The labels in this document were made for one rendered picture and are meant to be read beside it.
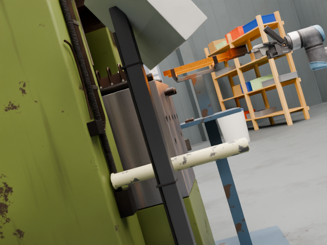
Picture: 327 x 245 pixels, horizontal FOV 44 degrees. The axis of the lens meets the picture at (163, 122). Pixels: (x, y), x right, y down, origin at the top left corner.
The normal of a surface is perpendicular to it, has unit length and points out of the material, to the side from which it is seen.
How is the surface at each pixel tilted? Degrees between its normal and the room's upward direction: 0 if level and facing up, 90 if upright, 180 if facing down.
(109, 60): 90
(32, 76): 90
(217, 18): 90
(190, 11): 90
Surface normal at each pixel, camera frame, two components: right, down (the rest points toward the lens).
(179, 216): -0.14, 0.04
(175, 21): 0.27, -0.07
